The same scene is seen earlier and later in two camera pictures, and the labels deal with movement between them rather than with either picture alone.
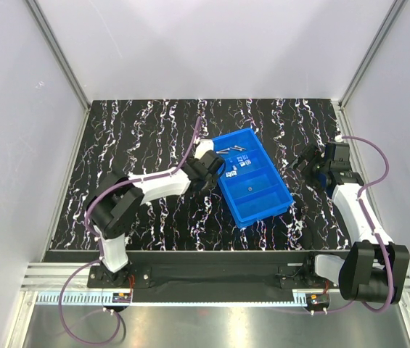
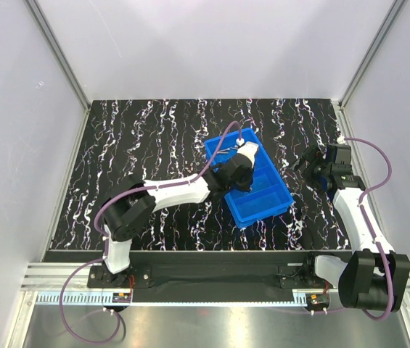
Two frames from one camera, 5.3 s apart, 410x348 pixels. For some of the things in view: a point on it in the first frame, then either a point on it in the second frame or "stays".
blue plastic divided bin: [252, 187] stays
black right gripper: [310, 159] stays
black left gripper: [212, 164] -> [243, 179]
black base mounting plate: [194, 276] stays
